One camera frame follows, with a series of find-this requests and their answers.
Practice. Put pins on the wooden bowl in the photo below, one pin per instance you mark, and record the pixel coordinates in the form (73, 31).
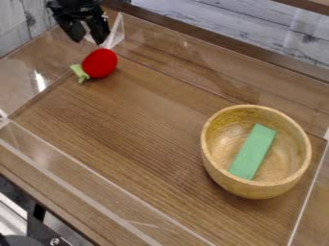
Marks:
(288, 159)

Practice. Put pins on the clear acrylic tray wall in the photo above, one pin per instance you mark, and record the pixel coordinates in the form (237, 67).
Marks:
(108, 153)

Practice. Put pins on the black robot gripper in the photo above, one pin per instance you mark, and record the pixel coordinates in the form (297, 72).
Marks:
(70, 12)

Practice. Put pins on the red plush fruit green stem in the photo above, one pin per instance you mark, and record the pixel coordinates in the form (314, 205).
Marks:
(97, 66)

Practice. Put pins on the black table leg bracket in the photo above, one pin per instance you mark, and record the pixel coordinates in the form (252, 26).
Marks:
(39, 231)

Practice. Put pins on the green rectangular block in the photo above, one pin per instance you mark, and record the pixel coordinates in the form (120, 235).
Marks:
(253, 152)

